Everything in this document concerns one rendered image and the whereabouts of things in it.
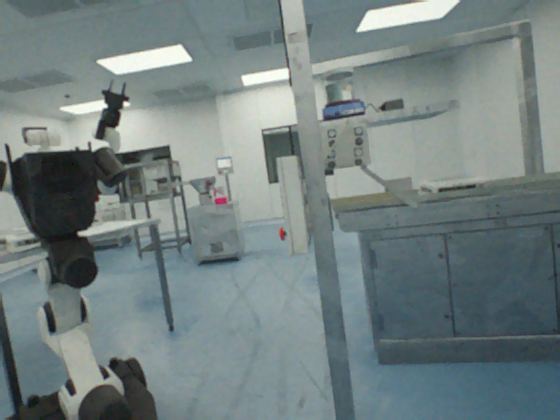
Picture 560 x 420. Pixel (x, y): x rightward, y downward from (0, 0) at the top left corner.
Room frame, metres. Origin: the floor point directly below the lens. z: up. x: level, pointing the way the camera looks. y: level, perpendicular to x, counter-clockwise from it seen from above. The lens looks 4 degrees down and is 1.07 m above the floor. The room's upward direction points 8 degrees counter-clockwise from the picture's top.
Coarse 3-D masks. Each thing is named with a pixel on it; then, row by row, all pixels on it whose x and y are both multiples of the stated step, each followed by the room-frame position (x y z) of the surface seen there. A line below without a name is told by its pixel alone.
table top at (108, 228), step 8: (104, 224) 2.45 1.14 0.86; (112, 224) 2.35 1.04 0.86; (120, 224) 2.26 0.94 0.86; (128, 224) 2.25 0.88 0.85; (136, 224) 2.18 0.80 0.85; (144, 224) 2.24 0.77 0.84; (152, 224) 2.30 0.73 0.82; (80, 232) 2.16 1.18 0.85; (88, 232) 2.08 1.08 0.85; (96, 232) 2.00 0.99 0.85; (104, 232) 1.98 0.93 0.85; (112, 232) 2.02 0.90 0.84; (120, 232) 2.07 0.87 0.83; (40, 248) 1.66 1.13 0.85; (0, 256) 1.51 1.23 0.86; (8, 256) 1.54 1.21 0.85; (16, 256) 1.56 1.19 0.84; (24, 256) 1.59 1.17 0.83
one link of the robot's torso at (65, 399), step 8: (112, 376) 1.27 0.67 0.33; (96, 384) 1.21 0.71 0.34; (112, 384) 1.23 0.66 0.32; (120, 384) 1.24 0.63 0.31; (64, 392) 1.20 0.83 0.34; (80, 392) 1.18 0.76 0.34; (120, 392) 1.23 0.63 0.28; (64, 400) 1.17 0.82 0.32; (72, 400) 1.14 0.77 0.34; (80, 400) 1.15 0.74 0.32; (64, 408) 1.18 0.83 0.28; (72, 408) 1.13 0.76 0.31; (72, 416) 1.12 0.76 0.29
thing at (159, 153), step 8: (120, 152) 7.16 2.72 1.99; (128, 152) 7.15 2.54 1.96; (136, 152) 7.13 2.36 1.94; (144, 152) 7.12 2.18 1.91; (152, 152) 7.10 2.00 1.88; (160, 152) 7.08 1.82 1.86; (168, 152) 7.07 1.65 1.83; (120, 160) 7.17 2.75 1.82; (128, 160) 7.15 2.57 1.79; (136, 160) 7.13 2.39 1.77; (144, 160) 7.12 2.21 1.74; (152, 160) 7.10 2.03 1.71; (160, 160) 7.09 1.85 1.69; (136, 176) 7.14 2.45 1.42; (136, 184) 7.14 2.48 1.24; (152, 184) 7.11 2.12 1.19; (136, 192) 7.14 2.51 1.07; (120, 200) 7.18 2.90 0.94
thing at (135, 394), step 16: (112, 368) 1.55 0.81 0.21; (128, 368) 1.57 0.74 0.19; (128, 384) 1.47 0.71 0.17; (32, 400) 1.33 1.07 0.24; (48, 400) 1.36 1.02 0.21; (96, 400) 1.09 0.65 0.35; (112, 400) 1.08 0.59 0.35; (128, 400) 1.35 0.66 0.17; (144, 400) 1.33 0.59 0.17; (32, 416) 1.29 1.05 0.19; (48, 416) 1.31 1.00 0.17; (64, 416) 1.30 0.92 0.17; (80, 416) 1.10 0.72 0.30; (96, 416) 1.04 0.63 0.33; (112, 416) 1.05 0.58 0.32; (128, 416) 1.08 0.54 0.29; (144, 416) 1.23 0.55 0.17
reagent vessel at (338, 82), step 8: (328, 72) 1.62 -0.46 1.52; (336, 72) 1.59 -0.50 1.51; (344, 72) 1.59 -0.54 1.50; (352, 72) 1.63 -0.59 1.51; (328, 80) 1.63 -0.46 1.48; (336, 80) 1.60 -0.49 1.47; (344, 80) 1.59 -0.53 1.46; (352, 80) 1.62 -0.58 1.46; (328, 88) 1.63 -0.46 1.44; (336, 88) 1.60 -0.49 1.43; (344, 88) 1.59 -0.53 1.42; (352, 88) 1.61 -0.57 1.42; (328, 96) 1.64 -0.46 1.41; (336, 96) 1.60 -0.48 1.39; (344, 96) 1.59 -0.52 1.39; (352, 96) 1.61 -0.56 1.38
